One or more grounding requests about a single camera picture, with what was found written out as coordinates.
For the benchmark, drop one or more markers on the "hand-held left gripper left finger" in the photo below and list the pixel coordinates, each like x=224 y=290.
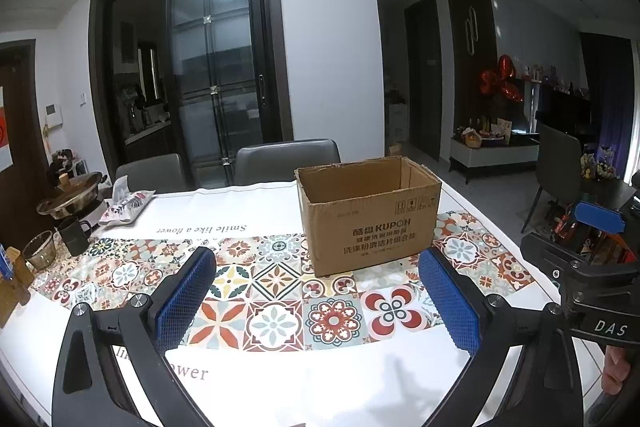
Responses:
x=187 y=292

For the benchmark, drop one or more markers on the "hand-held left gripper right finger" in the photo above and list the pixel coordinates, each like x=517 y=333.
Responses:
x=450 y=302

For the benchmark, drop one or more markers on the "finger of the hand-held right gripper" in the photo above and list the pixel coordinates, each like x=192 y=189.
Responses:
x=545 y=249
x=597 y=216

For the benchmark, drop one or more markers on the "brown cardboard box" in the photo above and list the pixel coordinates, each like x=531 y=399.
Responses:
x=360 y=237

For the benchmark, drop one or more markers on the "person's right hand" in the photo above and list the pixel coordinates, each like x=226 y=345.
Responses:
x=616 y=372

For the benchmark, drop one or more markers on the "red snack bag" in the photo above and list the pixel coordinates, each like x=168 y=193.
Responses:
x=564 y=224

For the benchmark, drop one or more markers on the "dark chair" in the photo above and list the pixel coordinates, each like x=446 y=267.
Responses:
x=560 y=157

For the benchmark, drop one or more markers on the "patterned tile-print tablecloth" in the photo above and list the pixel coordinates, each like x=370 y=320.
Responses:
x=280 y=322

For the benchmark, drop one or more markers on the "white low sideboard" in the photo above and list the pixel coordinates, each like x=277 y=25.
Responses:
x=495 y=154

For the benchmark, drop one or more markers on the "printed tissue pack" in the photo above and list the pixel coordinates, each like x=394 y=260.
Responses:
x=125 y=204

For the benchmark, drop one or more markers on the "purple curtain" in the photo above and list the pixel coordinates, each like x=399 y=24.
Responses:
x=617 y=107

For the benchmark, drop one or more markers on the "grey dining chair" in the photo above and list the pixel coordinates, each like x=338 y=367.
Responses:
x=150 y=174
x=287 y=159

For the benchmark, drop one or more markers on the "black mug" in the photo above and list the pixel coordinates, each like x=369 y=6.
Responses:
x=75 y=237

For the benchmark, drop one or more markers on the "metal hot pot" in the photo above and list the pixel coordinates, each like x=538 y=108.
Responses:
x=70 y=199

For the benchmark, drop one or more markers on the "glass bowl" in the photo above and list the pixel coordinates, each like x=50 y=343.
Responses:
x=39 y=252

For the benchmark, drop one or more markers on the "red heart balloons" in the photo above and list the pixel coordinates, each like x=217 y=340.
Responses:
x=502 y=79

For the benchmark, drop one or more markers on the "wooden block holder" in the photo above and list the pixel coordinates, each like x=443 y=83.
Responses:
x=17 y=287

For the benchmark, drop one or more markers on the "small dark plush toy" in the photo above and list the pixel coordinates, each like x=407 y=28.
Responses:
x=62 y=159

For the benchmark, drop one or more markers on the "blue can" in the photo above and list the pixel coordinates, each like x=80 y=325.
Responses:
x=3 y=262

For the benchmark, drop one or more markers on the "dark tall cabinet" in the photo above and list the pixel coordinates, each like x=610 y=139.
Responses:
x=467 y=72

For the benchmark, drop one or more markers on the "dark framed sliding glass door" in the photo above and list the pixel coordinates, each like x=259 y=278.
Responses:
x=220 y=57

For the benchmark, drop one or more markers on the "red and white door poster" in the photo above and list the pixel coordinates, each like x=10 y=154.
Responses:
x=4 y=132

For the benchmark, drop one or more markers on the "dark wooden door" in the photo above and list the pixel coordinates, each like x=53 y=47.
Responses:
x=20 y=107

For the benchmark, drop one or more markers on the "white wall intercom panel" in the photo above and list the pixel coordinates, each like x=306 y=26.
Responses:
x=53 y=116

